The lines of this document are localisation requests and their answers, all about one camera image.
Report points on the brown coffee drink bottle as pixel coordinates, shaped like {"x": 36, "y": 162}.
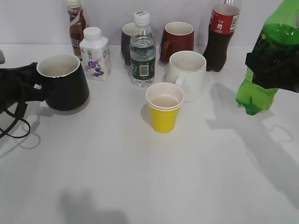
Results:
{"x": 77, "y": 25}

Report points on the black ceramic mug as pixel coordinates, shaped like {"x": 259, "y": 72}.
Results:
{"x": 63, "y": 82}

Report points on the dark grey mug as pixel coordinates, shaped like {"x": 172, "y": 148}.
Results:
{"x": 127, "y": 31}

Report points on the dark red mug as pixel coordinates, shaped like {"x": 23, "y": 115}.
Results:
{"x": 177, "y": 36}

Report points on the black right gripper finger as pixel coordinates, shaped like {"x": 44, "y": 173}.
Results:
{"x": 274, "y": 70}

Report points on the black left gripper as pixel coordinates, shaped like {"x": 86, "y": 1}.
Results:
{"x": 11, "y": 80}

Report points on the yellow paper cup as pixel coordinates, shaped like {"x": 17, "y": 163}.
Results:
{"x": 164, "y": 101}

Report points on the clear water bottle green label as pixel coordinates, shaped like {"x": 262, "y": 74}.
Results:
{"x": 142, "y": 51}

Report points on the green soda bottle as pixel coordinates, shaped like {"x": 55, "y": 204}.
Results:
{"x": 279, "y": 34}

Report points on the white ceramic mug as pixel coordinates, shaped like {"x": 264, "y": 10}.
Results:
{"x": 186, "y": 69}

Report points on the white blueberry yogurt carton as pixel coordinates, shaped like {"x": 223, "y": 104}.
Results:
{"x": 95, "y": 54}

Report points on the cola bottle red label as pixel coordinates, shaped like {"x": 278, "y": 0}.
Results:
{"x": 222, "y": 24}

